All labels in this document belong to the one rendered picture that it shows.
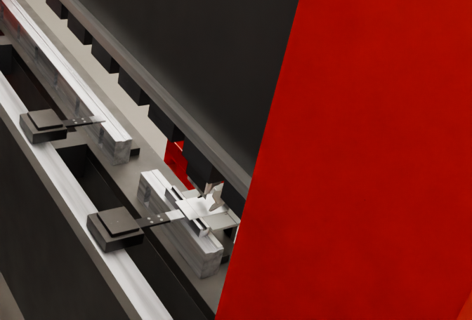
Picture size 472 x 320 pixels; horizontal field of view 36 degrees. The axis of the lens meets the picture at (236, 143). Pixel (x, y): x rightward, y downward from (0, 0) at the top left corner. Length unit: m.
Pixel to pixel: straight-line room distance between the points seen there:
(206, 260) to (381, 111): 1.47
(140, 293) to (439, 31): 1.38
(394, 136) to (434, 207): 0.06
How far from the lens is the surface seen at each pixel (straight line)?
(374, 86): 0.56
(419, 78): 0.53
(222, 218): 2.05
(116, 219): 1.92
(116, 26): 1.79
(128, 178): 2.34
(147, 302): 1.78
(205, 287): 2.01
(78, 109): 2.62
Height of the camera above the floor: 2.24
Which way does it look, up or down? 31 degrees down
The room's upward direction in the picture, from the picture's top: 14 degrees clockwise
